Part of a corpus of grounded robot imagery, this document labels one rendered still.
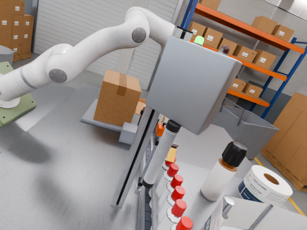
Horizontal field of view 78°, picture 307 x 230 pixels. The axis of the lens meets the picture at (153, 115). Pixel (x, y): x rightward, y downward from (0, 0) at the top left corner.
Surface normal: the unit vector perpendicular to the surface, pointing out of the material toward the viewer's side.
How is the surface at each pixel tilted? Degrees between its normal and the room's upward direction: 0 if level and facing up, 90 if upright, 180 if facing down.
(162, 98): 90
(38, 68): 46
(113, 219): 0
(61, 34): 90
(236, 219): 90
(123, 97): 90
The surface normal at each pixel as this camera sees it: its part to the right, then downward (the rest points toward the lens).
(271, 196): -0.31, 0.28
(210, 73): -0.51, 0.17
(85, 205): 0.34, -0.86
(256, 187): -0.80, -0.05
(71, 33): 0.04, 0.41
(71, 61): 0.44, 0.30
